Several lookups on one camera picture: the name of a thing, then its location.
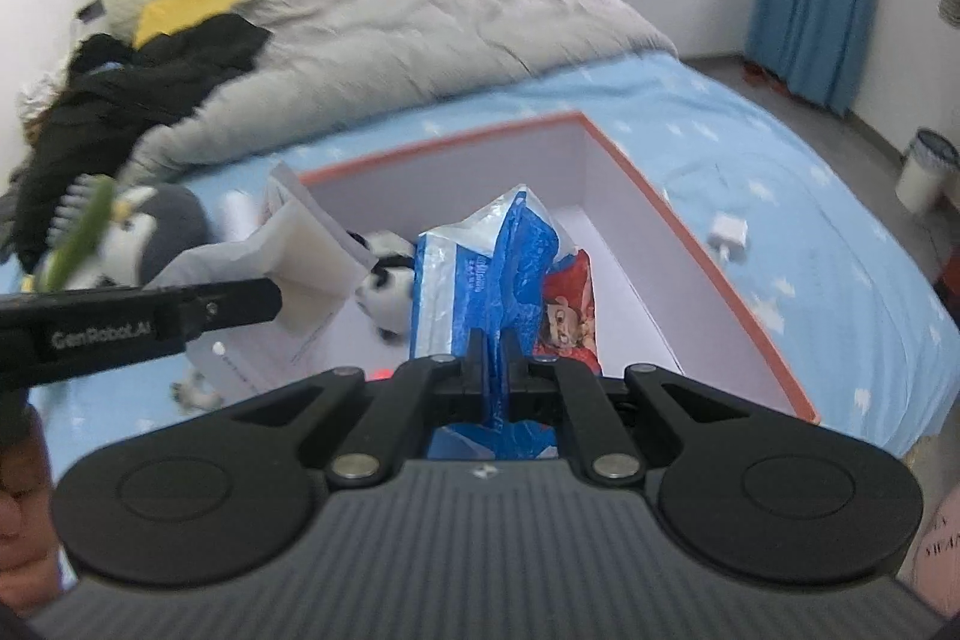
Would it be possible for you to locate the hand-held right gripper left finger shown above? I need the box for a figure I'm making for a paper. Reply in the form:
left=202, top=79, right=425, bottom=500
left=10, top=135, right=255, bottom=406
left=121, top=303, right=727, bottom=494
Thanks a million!
left=217, top=329, right=488, bottom=487

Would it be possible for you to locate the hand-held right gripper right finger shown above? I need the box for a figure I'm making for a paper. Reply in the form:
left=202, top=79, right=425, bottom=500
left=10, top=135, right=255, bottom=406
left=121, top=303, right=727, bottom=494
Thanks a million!
left=504, top=329, right=751, bottom=483

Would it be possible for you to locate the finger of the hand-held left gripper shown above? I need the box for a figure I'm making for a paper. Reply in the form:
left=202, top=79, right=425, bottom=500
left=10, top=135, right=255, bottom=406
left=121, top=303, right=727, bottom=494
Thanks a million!
left=142, top=278, right=284, bottom=341

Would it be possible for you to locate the red cartoon snack packet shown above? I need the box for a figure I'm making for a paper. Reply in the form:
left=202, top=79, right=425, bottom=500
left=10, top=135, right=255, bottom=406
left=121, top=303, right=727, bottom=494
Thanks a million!
left=536, top=246, right=605, bottom=378

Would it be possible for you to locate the white paper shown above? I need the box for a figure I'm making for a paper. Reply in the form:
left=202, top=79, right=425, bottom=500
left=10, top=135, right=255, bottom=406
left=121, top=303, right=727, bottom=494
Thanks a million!
left=154, top=164, right=372, bottom=393

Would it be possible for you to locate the blue tissue pack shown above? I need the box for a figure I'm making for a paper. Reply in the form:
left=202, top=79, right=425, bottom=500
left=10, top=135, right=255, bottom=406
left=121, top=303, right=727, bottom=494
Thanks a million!
left=409, top=184, right=563, bottom=461

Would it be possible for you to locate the small panda plush toy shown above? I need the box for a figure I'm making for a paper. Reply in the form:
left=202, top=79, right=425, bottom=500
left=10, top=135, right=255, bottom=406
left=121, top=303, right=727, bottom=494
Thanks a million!
left=349, top=231, right=417, bottom=341

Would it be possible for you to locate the orange cardboard box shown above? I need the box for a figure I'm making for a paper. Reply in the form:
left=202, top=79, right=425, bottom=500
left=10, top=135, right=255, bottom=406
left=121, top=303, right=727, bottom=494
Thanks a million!
left=300, top=111, right=822, bottom=423

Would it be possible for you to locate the person's left hand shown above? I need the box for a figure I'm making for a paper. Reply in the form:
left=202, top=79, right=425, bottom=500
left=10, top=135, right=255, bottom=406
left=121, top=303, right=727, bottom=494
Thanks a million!
left=0, top=407, right=65, bottom=611

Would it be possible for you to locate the white cloth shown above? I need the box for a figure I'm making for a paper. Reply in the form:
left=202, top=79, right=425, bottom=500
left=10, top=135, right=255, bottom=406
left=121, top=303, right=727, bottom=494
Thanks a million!
left=217, top=188, right=265, bottom=245

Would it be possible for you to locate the grey penguin plush toy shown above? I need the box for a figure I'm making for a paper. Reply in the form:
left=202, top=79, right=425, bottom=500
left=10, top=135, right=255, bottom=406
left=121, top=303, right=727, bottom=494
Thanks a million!
left=45, top=184, right=211, bottom=292

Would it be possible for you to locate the black jacket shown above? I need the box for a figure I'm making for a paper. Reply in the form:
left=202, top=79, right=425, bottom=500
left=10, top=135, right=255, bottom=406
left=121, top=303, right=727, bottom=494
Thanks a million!
left=0, top=14, right=272, bottom=274

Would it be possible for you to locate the white charger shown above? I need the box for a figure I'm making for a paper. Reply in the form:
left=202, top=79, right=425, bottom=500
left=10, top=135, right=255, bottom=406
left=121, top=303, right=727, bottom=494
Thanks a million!
left=709, top=214, right=749, bottom=262

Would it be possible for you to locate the white clothes pile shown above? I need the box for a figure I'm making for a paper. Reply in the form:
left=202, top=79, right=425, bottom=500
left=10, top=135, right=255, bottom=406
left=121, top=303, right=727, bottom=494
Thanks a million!
left=15, top=70, right=72, bottom=120

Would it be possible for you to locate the yellow pillow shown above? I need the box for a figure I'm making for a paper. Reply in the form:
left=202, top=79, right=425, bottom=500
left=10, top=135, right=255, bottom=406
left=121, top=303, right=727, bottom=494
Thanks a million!
left=133, top=0, right=282, bottom=49

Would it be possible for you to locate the light grey quilt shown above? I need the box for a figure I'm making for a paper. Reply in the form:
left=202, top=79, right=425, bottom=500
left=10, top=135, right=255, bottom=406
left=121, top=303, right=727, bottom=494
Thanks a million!
left=124, top=0, right=680, bottom=187

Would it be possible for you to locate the white trash bin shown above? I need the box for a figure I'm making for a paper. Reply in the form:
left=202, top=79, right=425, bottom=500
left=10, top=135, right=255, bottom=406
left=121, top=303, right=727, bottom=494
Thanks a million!
left=895, top=128, right=960, bottom=215

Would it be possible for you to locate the person's pink clothing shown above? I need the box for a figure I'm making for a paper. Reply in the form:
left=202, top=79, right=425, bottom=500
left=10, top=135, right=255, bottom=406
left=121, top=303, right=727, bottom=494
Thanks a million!
left=896, top=482, right=960, bottom=626

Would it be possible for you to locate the green long-handled massage brush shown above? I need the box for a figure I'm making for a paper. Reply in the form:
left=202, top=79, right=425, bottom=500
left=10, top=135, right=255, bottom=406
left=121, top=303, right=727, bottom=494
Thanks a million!
left=34, top=173, right=117, bottom=292

